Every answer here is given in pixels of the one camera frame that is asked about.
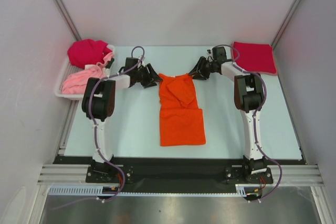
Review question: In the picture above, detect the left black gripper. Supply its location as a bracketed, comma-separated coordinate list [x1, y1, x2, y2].
[133, 63, 162, 89]

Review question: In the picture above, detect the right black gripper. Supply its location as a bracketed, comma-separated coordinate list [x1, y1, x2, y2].
[188, 56, 216, 81]

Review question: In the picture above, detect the orange t shirt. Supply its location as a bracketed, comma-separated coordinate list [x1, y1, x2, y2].
[159, 73, 206, 147]

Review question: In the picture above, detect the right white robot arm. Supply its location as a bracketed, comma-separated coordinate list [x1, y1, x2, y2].
[188, 45, 267, 183]

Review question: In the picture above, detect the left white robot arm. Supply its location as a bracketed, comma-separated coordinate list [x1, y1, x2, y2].
[81, 57, 162, 182]

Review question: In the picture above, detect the folded red t shirt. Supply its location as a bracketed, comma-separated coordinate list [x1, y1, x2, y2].
[232, 41, 277, 74]

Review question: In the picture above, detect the folded pink t shirt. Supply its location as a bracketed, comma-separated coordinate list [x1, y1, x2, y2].
[230, 42, 278, 77]

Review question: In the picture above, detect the crumpled magenta t shirt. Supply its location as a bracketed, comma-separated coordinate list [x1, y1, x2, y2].
[67, 39, 113, 69]

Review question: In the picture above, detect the crumpled pink t shirt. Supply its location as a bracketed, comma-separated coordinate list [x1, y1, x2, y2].
[62, 52, 114, 95]

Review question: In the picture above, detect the white plastic basket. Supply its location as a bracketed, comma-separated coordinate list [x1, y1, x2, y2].
[54, 44, 115, 100]

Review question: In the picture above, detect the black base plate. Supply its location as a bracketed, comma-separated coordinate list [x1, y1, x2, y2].
[52, 155, 274, 194]

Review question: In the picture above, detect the white slotted cable duct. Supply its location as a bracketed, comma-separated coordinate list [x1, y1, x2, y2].
[48, 185, 257, 197]

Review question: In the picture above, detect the aluminium frame rail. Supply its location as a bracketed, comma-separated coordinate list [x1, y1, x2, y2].
[37, 164, 324, 187]

